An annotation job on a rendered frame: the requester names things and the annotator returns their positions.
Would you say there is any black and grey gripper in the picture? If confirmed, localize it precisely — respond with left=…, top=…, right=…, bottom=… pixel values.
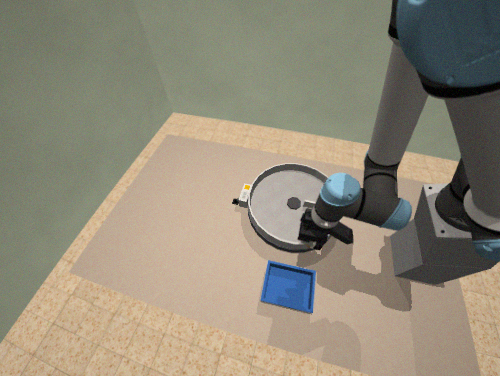
left=297, top=208, right=334, bottom=250

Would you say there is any blue open crate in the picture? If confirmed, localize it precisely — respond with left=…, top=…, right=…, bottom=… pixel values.
left=260, top=260, right=316, bottom=313

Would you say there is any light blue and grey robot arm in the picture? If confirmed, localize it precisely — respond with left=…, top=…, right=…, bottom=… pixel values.
left=311, top=0, right=500, bottom=262

